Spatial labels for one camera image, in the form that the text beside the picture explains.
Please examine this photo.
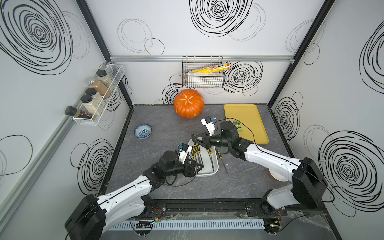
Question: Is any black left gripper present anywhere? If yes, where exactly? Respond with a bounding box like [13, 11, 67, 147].
[164, 157, 203, 178]

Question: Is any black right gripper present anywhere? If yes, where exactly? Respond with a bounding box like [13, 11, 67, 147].
[192, 131, 231, 149]

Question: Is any white storage box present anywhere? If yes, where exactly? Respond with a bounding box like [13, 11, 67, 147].
[188, 140, 219, 178]

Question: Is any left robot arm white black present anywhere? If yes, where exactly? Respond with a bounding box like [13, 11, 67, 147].
[65, 151, 203, 240]

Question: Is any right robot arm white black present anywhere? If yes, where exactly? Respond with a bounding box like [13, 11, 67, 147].
[192, 119, 328, 209]

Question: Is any green snack packet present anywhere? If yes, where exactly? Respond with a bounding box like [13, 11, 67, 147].
[233, 121, 243, 132]

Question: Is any orange pumpkin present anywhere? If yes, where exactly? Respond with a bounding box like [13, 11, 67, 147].
[174, 90, 205, 119]

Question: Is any yellow plastic tray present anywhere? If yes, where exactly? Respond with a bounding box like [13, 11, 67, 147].
[224, 104, 269, 145]

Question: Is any blue patterned ceramic bowl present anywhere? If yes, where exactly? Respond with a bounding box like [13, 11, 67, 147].
[134, 124, 152, 139]

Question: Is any yellow snack package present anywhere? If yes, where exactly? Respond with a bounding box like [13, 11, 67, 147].
[189, 63, 230, 74]

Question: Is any spice jar pale powder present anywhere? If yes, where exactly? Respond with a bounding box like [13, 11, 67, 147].
[81, 94, 102, 116]

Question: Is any spice jar brown powder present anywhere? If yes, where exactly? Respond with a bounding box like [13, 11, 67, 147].
[88, 79, 112, 99]

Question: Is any spice jar beige powder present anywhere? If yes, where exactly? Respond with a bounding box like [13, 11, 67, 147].
[96, 70, 115, 90]

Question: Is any spice jar white powder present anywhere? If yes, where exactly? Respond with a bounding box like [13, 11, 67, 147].
[85, 88, 105, 108]

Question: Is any small dark sauce bottle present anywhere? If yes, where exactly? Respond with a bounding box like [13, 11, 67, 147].
[65, 106, 93, 119]

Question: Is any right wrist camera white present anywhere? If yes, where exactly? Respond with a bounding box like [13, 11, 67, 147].
[201, 117, 216, 136]

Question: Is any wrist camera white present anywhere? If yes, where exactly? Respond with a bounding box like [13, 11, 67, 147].
[201, 117, 216, 136]
[178, 144, 193, 164]

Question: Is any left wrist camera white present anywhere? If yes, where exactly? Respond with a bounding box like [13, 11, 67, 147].
[178, 144, 193, 164]

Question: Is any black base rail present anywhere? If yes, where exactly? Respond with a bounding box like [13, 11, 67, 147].
[139, 198, 288, 218]

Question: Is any black wire wall basket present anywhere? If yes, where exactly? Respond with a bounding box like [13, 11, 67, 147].
[182, 56, 224, 88]

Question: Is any white slotted cable duct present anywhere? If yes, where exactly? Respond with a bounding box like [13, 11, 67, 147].
[111, 219, 265, 231]

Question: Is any clear acrylic wall shelf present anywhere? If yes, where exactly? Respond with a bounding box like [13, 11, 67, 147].
[73, 64, 125, 130]

